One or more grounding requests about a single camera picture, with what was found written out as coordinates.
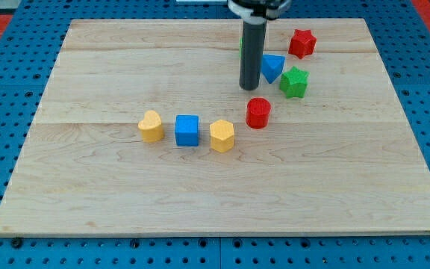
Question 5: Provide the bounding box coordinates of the light wooden board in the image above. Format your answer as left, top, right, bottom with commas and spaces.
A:
0, 19, 430, 238

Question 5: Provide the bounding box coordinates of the red star block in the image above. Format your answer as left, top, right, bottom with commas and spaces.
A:
288, 29, 317, 59

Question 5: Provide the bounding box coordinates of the yellow hexagon block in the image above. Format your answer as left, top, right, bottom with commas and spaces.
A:
210, 120, 234, 152

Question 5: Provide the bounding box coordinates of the blue cube block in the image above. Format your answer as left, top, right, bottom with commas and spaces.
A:
175, 114, 199, 146

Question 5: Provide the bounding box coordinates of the green star block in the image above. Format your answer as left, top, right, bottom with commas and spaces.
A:
279, 67, 310, 99

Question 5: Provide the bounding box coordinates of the yellow heart block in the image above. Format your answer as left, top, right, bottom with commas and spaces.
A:
137, 110, 165, 143

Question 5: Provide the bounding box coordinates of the blue triangle block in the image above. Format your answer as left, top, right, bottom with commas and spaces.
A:
261, 55, 285, 84

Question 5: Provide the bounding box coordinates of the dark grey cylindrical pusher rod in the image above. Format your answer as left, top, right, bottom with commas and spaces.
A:
239, 21, 267, 90

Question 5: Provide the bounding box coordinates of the red cylinder block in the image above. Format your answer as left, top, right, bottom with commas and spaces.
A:
246, 97, 271, 129

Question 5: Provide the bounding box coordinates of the green cylinder block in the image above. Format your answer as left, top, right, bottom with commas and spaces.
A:
239, 37, 243, 59

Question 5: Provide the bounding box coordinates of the white and black robot flange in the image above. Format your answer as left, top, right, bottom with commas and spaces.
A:
228, 0, 292, 20

